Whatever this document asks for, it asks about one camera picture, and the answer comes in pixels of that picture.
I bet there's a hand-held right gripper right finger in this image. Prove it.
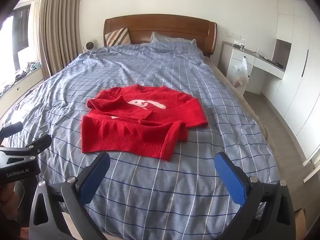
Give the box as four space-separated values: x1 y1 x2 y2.
214 151 297 240

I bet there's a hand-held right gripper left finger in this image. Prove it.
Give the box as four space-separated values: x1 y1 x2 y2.
29 152 111 240

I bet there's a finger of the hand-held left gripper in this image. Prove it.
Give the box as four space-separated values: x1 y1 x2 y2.
12 134 52 159
0 121 23 140

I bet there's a red knit sweater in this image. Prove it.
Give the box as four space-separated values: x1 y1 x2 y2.
80 84 209 161

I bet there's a pile of clothes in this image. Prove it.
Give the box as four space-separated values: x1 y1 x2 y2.
0 61 42 93

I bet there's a person's left hand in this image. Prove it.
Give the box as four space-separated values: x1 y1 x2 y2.
0 182 19 207

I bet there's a white window seat cabinet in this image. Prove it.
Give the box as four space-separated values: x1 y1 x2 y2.
0 66 45 117

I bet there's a beige mattress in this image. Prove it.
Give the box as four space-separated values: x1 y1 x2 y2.
205 57 269 139

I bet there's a brown cardboard box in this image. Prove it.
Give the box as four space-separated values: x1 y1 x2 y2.
294 209 307 230

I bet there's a window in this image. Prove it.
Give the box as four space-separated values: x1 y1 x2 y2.
0 0 33 80

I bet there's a clear plastic bag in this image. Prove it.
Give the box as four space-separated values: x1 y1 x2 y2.
231 57 250 87

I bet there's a white vanity desk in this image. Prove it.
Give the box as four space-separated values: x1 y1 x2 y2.
221 41 287 95

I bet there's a beige curtain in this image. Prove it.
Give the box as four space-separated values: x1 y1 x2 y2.
31 0 84 78

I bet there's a white wardrobe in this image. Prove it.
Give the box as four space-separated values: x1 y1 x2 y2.
260 0 320 155

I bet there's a blue plaid duvet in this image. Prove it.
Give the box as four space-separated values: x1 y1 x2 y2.
0 40 280 240

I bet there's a striped pillow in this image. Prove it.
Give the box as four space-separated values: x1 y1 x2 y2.
105 27 132 47

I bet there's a grey-blue pillow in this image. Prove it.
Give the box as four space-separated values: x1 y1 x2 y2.
149 32 198 46

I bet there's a wooden headboard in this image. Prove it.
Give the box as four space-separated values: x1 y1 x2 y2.
104 14 218 58

